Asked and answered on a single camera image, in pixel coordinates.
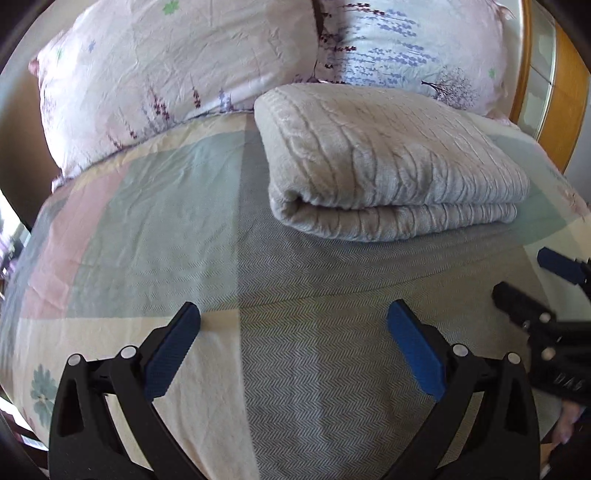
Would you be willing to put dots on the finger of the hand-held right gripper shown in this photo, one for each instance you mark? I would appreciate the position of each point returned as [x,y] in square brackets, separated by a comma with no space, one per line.
[515,302]
[561,265]

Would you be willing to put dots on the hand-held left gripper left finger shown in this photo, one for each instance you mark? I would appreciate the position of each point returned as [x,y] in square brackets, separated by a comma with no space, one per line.
[171,353]

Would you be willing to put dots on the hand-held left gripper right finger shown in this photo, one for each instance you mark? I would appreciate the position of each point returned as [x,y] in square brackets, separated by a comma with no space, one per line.
[415,353]

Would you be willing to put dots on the person's right hand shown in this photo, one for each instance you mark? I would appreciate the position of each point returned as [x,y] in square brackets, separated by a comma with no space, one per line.
[567,422]

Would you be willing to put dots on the pastel patchwork bed sheet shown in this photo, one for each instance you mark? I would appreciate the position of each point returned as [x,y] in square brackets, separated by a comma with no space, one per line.
[207,286]

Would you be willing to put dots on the wooden headboard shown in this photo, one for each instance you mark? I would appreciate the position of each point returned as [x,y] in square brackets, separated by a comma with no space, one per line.
[561,92]

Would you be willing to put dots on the folded beige knitted blanket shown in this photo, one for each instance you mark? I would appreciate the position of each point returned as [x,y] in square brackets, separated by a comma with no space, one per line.
[383,161]

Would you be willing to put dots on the pink pillow with blue flowers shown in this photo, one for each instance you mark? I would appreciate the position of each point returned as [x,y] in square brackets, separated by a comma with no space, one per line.
[406,50]

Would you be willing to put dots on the pink floral pillow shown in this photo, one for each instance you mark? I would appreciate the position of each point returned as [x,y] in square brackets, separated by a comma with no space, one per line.
[161,78]

